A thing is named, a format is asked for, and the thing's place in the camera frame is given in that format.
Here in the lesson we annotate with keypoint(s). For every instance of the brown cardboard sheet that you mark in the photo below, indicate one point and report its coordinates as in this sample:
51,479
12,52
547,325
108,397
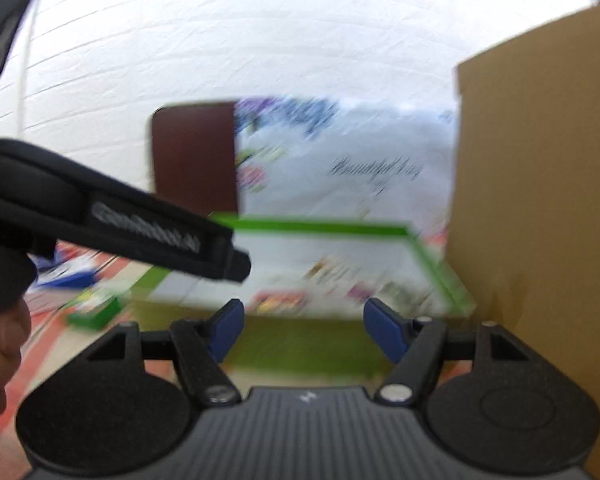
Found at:
524,234

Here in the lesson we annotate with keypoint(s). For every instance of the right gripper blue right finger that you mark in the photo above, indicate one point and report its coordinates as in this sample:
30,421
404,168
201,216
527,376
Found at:
386,328

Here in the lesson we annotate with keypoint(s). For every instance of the plaid red bed blanket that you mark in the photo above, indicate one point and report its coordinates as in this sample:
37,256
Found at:
54,342

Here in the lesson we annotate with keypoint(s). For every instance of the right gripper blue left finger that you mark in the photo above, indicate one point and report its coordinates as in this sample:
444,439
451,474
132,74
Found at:
224,328

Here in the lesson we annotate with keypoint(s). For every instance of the small green box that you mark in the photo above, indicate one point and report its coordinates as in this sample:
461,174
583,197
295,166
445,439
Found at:
94,309

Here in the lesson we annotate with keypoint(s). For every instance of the person left hand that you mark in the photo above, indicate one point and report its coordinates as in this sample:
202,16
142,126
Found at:
15,329

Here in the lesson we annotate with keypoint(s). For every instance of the floral white pillow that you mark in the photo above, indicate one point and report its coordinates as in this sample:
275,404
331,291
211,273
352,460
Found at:
333,159

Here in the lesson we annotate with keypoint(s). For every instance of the white blue HP box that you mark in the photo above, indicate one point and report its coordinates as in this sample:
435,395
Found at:
65,271

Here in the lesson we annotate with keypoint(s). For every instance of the green cardboard box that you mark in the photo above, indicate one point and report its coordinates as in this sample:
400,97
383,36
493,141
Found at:
305,294

